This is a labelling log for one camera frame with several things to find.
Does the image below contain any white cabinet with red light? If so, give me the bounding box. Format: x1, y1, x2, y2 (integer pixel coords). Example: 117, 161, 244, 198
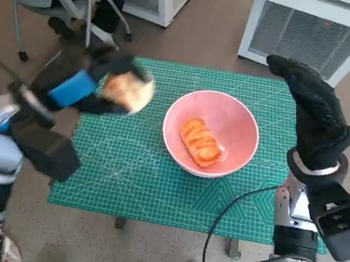
234, 0, 350, 91

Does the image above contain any round toy bread bun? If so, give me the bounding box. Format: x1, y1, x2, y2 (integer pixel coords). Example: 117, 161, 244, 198
99, 68, 158, 117

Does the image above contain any green cutting mat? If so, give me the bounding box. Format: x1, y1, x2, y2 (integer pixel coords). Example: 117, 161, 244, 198
45, 47, 350, 256

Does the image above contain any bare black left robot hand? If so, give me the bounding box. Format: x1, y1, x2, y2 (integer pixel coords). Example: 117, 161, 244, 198
28, 38, 159, 124

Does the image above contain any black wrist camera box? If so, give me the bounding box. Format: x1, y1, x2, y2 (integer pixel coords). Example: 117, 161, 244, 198
301, 178, 350, 262
4, 108, 88, 184

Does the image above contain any long twisted toy bread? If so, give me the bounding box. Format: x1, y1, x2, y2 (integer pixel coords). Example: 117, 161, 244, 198
175, 115, 227, 170

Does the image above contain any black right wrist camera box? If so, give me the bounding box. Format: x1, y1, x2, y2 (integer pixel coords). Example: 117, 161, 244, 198
301, 178, 350, 262

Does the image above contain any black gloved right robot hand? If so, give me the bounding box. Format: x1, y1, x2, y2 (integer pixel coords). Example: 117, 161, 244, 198
252, 53, 350, 174

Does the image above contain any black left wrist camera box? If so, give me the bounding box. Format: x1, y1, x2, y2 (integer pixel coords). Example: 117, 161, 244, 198
4, 108, 88, 184

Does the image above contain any pink bowl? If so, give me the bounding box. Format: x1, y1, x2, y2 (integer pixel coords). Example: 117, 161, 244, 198
156, 84, 266, 184

